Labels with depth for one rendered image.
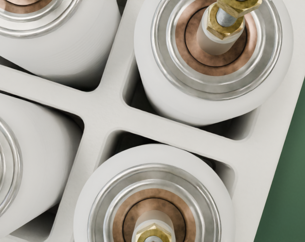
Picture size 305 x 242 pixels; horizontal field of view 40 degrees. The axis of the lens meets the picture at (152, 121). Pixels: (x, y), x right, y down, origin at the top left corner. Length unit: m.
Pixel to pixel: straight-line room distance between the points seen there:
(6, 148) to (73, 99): 0.08
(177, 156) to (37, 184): 0.08
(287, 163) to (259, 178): 0.20
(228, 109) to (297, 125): 0.28
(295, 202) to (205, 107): 0.30
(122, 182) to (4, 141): 0.07
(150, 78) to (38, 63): 0.08
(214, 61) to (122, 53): 0.09
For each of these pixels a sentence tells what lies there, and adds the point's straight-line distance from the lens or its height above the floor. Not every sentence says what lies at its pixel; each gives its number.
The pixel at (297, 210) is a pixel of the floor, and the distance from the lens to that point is 0.52.
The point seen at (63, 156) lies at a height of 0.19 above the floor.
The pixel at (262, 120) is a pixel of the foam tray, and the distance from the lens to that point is 0.32.
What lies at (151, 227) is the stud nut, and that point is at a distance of 0.21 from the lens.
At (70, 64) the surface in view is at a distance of 0.30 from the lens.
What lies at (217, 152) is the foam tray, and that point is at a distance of 0.32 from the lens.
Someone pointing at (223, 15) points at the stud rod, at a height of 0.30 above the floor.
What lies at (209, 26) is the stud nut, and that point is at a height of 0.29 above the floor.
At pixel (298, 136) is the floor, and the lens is 0.52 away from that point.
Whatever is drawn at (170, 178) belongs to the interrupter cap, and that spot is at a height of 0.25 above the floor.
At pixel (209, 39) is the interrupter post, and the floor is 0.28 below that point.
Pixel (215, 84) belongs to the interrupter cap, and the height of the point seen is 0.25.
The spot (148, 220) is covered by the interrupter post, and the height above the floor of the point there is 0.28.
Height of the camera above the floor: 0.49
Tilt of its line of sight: 87 degrees down
